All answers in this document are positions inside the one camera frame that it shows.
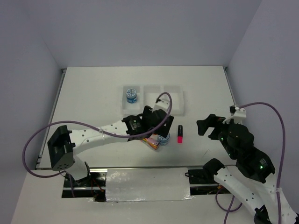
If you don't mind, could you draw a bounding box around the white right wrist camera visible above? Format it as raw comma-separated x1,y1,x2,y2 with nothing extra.
222,105,247,124

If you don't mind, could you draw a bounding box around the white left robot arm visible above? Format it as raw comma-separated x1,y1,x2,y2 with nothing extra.
47,106,174,186

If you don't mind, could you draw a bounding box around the white foil-covered front panel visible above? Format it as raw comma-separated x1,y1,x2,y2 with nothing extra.
106,168,192,202

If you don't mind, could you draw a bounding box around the blue cleaning gel jar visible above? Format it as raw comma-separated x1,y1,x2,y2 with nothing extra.
157,133,171,146
126,88,137,104

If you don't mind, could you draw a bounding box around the pink tube of coloured pens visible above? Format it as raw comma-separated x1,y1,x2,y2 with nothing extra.
142,138,160,150

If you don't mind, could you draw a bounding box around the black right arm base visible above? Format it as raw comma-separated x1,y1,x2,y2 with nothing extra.
185,169,223,196

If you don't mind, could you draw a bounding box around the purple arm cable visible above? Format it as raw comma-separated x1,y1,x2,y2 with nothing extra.
22,91,173,199
214,102,286,224

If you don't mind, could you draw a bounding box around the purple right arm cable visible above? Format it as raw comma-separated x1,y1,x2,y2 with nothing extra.
214,102,286,224

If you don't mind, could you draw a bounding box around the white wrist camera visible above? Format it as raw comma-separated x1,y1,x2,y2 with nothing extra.
222,105,247,124
153,99,170,112

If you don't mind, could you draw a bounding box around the silver metal table rail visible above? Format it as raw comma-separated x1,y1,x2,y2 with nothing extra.
34,165,203,170

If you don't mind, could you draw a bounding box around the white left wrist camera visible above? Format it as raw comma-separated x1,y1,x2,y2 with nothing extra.
153,99,170,112

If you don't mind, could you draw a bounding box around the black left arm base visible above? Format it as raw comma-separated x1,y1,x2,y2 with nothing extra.
62,171,107,202

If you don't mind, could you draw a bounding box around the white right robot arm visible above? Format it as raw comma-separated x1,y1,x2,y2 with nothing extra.
197,114,299,224

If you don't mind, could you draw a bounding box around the clear three-compartment plastic organizer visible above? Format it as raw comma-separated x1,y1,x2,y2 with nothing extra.
119,84,185,116

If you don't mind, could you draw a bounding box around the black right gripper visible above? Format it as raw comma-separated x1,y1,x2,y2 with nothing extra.
195,112,239,158

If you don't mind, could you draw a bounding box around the pink highlighter with black cap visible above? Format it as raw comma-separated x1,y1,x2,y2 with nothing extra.
177,125,183,143

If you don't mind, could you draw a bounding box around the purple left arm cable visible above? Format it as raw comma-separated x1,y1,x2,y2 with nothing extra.
22,91,173,199

